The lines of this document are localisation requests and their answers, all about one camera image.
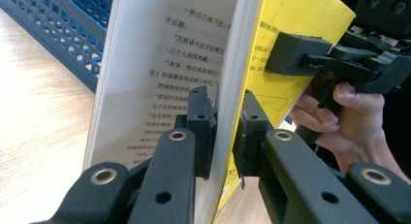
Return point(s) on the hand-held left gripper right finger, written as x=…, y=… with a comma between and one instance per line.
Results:
x=252, y=143

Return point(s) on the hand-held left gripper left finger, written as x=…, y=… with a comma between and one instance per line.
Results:
x=202, y=136

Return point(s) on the yellow paperback book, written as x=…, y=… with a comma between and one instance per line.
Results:
x=155, y=72

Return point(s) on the blue plastic file rack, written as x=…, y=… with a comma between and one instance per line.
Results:
x=74, y=46

